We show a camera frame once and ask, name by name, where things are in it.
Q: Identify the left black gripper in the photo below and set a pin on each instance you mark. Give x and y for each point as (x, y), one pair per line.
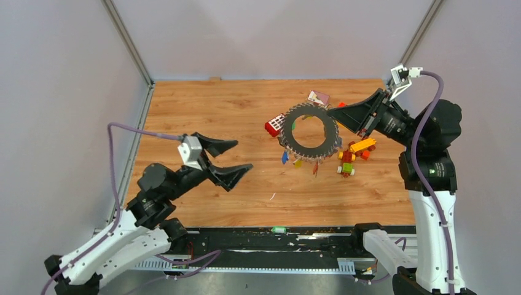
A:
(228, 176)

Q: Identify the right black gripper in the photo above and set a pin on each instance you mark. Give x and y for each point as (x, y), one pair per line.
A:
(358, 115)

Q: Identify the large grey toothed keyring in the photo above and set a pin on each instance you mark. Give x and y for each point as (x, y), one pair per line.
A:
(308, 141)

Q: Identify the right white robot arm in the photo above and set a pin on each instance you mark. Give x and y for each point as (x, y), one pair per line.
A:
(429, 177)

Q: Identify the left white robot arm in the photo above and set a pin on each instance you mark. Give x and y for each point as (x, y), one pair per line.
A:
(143, 228)

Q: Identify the yellow orange toy car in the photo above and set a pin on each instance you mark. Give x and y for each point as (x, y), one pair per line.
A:
(366, 144)

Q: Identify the pink roof toy house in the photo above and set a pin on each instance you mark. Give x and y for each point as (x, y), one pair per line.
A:
(318, 98)

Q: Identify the red green toy vehicle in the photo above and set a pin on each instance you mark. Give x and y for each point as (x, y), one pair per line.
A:
(345, 168)

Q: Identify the red window toy brick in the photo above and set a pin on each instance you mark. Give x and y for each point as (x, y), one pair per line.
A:
(274, 125)

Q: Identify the small green bubble level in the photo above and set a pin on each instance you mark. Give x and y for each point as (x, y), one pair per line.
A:
(279, 230)

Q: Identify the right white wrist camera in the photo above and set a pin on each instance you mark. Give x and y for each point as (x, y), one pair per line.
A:
(401, 79)

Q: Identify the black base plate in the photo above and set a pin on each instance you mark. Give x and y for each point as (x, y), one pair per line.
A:
(259, 248)

